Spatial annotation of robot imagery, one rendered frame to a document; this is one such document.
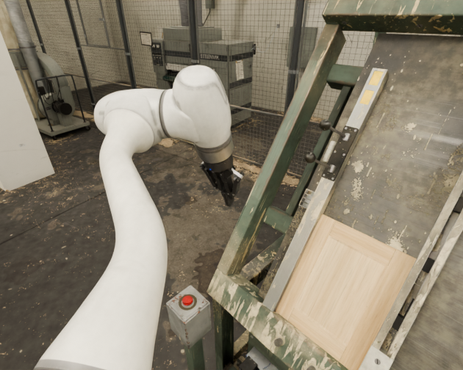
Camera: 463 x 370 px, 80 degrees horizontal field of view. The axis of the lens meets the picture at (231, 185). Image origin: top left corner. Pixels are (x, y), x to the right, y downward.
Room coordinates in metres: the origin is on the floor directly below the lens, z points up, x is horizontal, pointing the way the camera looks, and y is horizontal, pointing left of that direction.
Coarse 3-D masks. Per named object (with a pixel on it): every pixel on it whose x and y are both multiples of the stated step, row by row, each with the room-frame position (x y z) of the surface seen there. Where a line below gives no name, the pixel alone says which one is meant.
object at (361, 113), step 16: (368, 80) 1.02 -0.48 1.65; (384, 80) 1.01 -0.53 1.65; (352, 112) 0.97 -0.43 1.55; (368, 112) 0.95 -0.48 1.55; (352, 144) 0.90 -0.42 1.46; (320, 192) 0.84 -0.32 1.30; (320, 208) 0.80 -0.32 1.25; (304, 224) 0.79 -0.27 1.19; (304, 240) 0.75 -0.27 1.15; (288, 256) 0.73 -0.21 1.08; (288, 272) 0.70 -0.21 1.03; (272, 288) 0.68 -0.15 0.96; (272, 304) 0.64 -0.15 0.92
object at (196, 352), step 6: (198, 342) 0.63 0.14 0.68; (186, 348) 0.63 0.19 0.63; (192, 348) 0.61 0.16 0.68; (198, 348) 0.63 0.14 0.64; (186, 354) 0.64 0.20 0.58; (192, 354) 0.61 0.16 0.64; (198, 354) 0.63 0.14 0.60; (192, 360) 0.61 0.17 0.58; (198, 360) 0.62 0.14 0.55; (192, 366) 0.62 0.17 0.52; (198, 366) 0.62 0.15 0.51; (204, 366) 0.64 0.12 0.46
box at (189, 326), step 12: (192, 288) 0.71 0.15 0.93; (204, 300) 0.65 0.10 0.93; (168, 312) 0.64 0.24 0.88; (180, 312) 0.61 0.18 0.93; (192, 312) 0.61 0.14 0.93; (204, 312) 0.63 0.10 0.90; (180, 324) 0.58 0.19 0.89; (192, 324) 0.58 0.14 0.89; (204, 324) 0.62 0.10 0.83; (180, 336) 0.60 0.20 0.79; (192, 336) 0.58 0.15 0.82
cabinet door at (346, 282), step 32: (320, 224) 0.78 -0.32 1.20; (320, 256) 0.70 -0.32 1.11; (352, 256) 0.66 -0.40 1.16; (384, 256) 0.62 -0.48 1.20; (288, 288) 0.67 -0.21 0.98; (320, 288) 0.63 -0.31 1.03; (352, 288) 0.59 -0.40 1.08; (384, 288) 0.56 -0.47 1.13; (288, 320) 0.60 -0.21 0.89; (320, 320) 0.56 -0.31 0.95; (352, 320) 0.53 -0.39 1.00; (352, 352) 0.46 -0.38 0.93
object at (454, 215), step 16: (448, 208) 0.61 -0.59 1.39; (448, 224) 0.60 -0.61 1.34; (432, 240) 0.57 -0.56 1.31; (448, 240) 0.55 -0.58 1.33; (432, 256) 0.56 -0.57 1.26; (416, 272) 0.53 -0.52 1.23; (432, 272) 0.51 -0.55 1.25; (416, 288) 0.52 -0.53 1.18; (400, 304) 0.49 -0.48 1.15; (416, 304) 0.47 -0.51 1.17; (384, 320) 0.47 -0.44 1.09; (400, 320) 0.46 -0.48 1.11; (384, 336) 0.44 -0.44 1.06; (400, 336) 0.43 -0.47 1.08; (368, 352) 0.43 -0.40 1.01; (384, 352) 0.42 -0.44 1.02; (368, 368) 0.40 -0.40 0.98; (384, 368) 0.39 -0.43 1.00
